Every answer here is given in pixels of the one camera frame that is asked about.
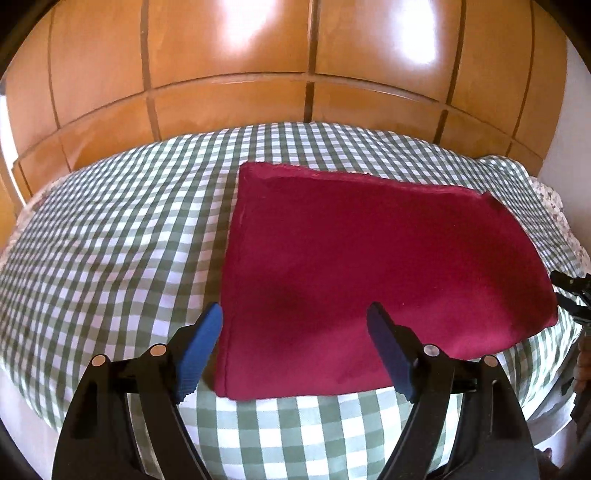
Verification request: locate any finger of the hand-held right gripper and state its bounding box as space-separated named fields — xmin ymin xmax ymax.
xmin=549 ymin=270 xmax=591 ymax=325

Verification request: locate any maroon long-sleeve shirt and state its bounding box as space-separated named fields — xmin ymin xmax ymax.
xmin=213 ymin=161 xmax=560 ymax=401

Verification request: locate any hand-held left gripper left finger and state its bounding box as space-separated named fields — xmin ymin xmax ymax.
xmin=51 ymin=302 xmax=225 ymax=480

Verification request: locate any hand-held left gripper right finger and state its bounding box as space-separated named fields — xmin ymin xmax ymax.
xmin=366 ymin=302 xmax=541 ymax=480

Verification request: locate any wooden panelled wardrobe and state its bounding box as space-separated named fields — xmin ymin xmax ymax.
xmin=0 ymin=0 xmax=575 ymax=210

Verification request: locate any green white checkered blanket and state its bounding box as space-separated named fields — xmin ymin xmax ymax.
xmin=0 ymin=121 xmax=591 ymax=480

